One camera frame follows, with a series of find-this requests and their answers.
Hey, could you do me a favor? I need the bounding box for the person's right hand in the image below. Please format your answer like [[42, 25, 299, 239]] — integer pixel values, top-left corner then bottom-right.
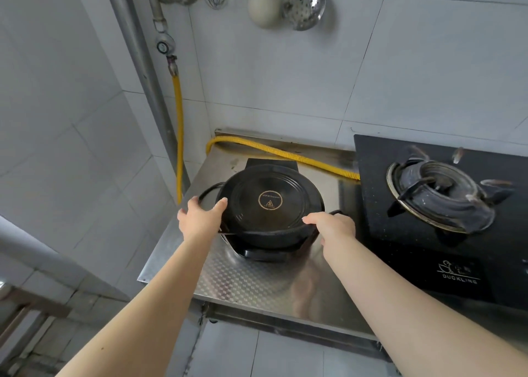
[[302, 213, 358, 262]]

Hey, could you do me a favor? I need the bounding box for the person's left hand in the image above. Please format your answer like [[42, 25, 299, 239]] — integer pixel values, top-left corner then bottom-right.
[[177, 196, 229, 244]]

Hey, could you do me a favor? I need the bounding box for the black round induction cooker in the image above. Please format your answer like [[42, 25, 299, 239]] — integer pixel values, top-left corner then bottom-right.
[[214, 158, 331, 263]]

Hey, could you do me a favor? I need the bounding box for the person's left forearm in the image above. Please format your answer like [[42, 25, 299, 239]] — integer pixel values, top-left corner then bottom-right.
[[56, 232, 216, 377]]

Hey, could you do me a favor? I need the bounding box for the person's right forearm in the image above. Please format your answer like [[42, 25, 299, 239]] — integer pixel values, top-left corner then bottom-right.
[[322, 244, 528, 377]]

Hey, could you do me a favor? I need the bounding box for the black glass gas stove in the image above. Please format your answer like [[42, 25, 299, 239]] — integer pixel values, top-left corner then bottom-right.
[[353, 134, 528, 310]]

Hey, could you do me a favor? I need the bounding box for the black burner pot support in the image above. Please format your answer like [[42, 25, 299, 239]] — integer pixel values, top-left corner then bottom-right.
[[386, 145, 516, 235]]

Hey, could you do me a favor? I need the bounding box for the large steel pipe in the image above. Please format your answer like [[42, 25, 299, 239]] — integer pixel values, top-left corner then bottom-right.
[[101, 0, 191, 194]]

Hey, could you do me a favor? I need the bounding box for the grey gas pipe with valve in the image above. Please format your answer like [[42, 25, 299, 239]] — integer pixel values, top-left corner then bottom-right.
[[142, 0, 180, 77]]

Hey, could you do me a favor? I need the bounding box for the cream plastic ladle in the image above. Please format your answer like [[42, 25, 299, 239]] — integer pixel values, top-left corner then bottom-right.
[[247, 0, 288, 29]]

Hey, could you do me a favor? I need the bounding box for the steel slotted skimmer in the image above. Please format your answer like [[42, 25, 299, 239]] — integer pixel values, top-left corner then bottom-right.
[[282, 0, 327, 31]]

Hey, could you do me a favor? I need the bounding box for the yellow corrugated gas hose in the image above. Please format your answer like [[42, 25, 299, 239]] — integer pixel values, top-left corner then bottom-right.
[[171, 74, 361, 205]]

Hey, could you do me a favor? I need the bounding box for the brown wooden frame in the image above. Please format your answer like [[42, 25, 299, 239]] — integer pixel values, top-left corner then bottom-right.
[[0, 282, 73, 377]]

